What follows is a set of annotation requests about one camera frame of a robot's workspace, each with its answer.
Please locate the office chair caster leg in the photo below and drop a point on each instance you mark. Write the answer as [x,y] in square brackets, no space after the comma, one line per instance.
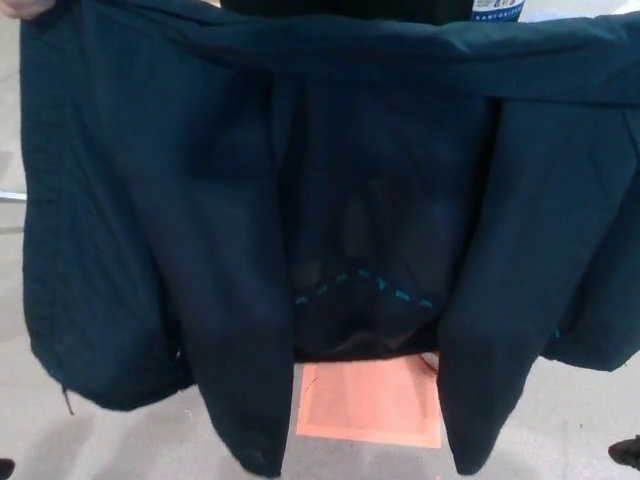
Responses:
[10,197]

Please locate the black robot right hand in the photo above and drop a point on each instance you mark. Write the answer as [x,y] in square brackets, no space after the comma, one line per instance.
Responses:
[627,455]

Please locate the person's right hand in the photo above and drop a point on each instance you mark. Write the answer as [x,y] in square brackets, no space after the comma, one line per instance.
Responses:
[27,7]

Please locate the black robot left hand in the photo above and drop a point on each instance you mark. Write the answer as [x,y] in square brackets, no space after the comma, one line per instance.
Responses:
[6,459]

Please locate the orange floor tape square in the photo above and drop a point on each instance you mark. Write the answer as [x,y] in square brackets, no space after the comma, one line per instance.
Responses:
[365,400]

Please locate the blue white name badge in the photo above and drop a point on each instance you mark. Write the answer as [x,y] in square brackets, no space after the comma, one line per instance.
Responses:
[496,8]

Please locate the dark teal coat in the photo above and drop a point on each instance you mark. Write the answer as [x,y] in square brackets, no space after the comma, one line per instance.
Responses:
[150,200]

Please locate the black sweater of person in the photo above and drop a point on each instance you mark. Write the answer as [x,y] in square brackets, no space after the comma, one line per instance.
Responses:
[350,6]

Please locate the person's left red white sneaker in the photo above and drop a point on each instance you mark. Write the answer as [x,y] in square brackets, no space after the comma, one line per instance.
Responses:
[430,360]

